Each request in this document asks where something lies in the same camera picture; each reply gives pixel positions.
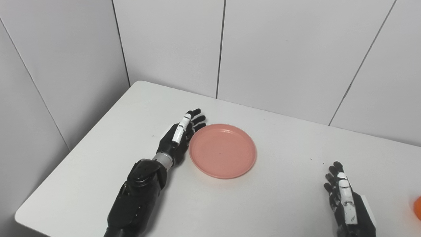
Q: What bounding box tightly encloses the orange fruit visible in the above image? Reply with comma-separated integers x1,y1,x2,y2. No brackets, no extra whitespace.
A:
413,196,421,221

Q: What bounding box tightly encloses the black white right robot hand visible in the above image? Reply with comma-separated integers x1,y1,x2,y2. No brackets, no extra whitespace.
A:
323,161,377,237

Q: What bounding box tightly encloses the pink round plate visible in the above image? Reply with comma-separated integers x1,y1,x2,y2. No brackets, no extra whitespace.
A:
188,123,258,180

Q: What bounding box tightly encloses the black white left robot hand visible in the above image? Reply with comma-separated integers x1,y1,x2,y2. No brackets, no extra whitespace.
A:
156,108,207,167

